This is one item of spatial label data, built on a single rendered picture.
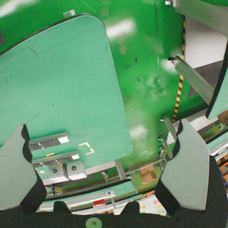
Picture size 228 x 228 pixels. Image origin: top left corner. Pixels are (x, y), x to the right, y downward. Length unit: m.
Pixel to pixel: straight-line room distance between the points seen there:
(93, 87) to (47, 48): 0.21
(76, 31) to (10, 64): 0.22
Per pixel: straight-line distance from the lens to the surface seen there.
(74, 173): 0.92
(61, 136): 0.67
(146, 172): 4.02
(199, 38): 1.51
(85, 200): 2.09
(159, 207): 3.22
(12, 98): 0.56
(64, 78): 0.48
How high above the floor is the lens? 1.19
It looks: 40 degrees down
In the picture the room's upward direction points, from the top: 159 degrees clockwise
